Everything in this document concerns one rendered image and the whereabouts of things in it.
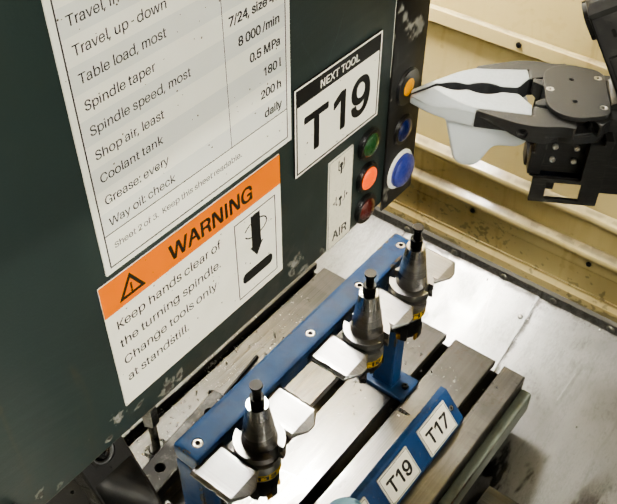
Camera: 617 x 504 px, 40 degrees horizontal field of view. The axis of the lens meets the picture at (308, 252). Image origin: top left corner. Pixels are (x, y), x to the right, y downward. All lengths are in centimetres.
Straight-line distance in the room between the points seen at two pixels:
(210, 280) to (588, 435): 119
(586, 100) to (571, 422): 107
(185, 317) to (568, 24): 100
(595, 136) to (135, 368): 37
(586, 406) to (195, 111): 130
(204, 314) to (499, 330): 120
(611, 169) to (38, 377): 45
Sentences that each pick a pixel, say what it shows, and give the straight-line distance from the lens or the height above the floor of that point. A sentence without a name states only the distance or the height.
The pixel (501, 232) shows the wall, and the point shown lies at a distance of 170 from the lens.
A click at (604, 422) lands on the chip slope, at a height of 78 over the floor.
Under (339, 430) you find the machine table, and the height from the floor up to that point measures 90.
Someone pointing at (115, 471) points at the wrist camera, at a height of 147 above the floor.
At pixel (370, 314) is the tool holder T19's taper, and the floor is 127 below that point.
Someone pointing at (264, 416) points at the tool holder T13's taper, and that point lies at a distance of 97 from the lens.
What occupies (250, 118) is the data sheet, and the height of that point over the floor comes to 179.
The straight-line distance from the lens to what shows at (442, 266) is 124.
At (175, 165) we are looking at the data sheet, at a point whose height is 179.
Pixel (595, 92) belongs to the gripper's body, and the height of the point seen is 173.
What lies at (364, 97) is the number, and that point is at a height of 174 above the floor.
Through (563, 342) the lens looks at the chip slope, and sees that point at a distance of 171.
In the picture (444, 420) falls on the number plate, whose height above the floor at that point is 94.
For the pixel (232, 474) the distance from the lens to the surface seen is 101.
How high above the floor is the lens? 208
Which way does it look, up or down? 44 degrees down
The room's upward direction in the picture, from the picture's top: straight up
